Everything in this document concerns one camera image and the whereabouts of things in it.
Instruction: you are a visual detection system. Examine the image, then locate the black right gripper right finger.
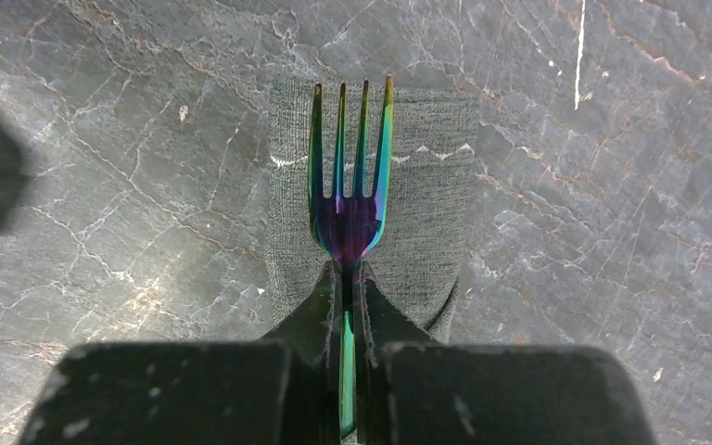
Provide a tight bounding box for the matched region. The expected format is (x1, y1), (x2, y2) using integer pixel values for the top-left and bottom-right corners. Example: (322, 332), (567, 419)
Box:
(355, 261), (435, 444)

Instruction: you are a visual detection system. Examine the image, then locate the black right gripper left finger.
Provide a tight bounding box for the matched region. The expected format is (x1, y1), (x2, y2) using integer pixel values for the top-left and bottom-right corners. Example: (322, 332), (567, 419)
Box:
(263, 261), (339, 444)

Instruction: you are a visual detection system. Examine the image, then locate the grey cloth napkin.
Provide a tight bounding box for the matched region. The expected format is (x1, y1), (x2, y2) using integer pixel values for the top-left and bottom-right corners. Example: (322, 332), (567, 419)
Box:
(264, 77), (479, 342)

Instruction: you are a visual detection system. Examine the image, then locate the iridescent rainbow metal fork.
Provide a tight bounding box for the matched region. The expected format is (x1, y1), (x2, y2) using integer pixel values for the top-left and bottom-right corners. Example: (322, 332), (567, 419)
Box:
(308, 75), (394, 439)

